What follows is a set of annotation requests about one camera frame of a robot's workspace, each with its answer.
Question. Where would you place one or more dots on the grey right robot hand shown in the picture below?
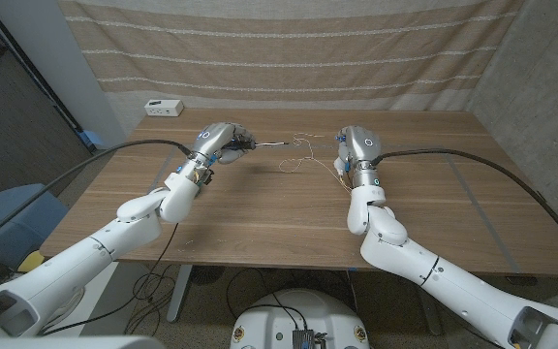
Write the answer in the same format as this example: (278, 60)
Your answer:
(361, 143)

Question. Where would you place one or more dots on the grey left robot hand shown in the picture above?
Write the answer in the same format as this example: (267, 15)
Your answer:
(216, 138)

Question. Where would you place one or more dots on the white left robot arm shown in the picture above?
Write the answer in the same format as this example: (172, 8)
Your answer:
(90, 257)

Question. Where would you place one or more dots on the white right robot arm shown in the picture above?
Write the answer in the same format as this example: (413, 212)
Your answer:
(453, 286)

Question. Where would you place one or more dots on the white power strip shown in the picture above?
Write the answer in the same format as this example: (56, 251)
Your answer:
(164, 107)

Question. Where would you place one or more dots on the beige striped backdrop cloth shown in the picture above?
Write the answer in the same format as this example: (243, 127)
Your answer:
(279, 48)

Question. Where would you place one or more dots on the black round floor object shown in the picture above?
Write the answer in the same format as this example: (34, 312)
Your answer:
(207, 275)

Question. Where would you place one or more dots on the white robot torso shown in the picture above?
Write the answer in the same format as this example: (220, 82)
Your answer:
(279, 325)

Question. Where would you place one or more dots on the yellow floor pad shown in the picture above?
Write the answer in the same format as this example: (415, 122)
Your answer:
(31, 262)

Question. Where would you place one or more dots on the black door frame strip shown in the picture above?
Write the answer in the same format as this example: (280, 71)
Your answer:
(71, 118)

